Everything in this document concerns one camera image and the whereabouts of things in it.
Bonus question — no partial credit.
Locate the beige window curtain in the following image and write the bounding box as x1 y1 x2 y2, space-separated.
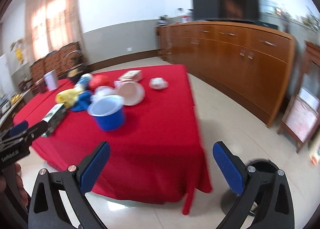
25 0 82 62

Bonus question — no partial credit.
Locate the pink white paper cup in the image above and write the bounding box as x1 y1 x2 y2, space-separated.
115 81 145 106

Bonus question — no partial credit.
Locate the red round object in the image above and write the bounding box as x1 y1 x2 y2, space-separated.
88 74 109 92

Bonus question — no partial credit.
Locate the black round trash bin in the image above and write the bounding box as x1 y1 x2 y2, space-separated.
221 159 286 224

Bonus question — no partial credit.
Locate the white crumpled wrapper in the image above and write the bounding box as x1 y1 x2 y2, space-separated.
149 78 168 90

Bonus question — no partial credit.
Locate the green printed carton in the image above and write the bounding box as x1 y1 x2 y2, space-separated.
41 104 67 137

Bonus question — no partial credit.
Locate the carved dark wooden stand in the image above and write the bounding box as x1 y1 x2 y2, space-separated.
277 41 319 153

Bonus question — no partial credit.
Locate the red tablecloth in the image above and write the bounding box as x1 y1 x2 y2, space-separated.
12 63 213 216

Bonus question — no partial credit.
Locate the clear red snack box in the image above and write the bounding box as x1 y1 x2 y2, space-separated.
118 70 143 82

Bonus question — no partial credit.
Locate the white tin canister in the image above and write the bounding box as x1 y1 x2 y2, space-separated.
43 70 59 91

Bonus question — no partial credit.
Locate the long wooden sideboard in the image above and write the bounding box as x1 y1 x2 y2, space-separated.
156 21 296 126

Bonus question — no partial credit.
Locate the pink quilt package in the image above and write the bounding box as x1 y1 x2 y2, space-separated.
285 97 319 143

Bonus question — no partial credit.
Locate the wooden lattice bench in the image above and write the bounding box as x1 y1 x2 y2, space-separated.
30 42 85 83

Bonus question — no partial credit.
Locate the blue white porcelain vase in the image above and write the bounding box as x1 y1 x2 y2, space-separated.
158 17 168 26

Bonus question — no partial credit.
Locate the blue plastic bowl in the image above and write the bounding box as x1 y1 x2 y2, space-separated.
87 95 125 131

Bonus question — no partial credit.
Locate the dark blue knitted cloth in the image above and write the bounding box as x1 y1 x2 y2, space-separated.
70 90 93 112

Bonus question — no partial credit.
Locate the person's left hand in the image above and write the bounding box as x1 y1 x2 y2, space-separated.
0 163 29 207

